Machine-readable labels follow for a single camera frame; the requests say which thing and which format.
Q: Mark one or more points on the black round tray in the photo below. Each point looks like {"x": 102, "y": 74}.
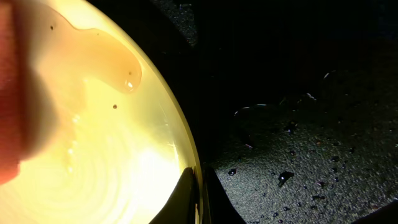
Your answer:
{"x": 292, "y": 103}

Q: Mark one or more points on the yellow plate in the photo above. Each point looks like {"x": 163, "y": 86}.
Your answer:
{"x": 90, "y": 130}

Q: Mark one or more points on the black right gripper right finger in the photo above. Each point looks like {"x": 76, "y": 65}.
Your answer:
{"x": 217, "y": 208}

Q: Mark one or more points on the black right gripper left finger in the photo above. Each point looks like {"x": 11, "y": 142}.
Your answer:
{"x": 181, "y": 205}

